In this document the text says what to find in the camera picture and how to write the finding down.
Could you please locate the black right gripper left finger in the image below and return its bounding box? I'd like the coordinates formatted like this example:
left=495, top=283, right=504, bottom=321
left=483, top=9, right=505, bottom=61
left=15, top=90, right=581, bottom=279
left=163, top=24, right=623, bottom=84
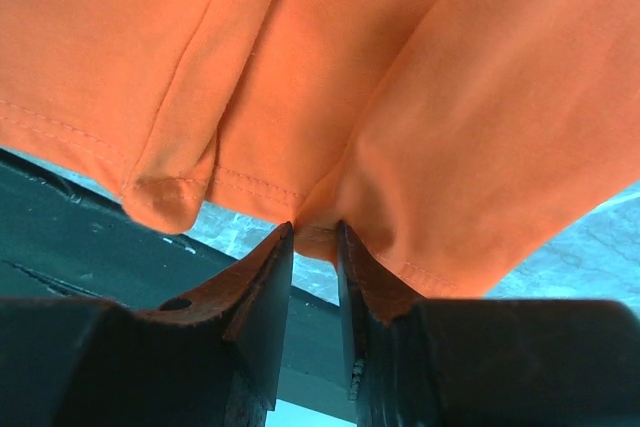
left=1, top=223, right=294, bottom=426

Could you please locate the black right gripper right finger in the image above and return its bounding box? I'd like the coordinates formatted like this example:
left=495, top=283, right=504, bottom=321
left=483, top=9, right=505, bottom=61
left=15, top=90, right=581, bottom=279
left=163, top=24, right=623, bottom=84
left=337, top=224, right=639, bottom=426

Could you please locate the orange t shirt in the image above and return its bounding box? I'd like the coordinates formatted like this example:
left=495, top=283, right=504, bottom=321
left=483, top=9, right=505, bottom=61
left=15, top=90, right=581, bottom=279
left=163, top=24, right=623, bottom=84
left=1, top=0, right=639, bottom=297

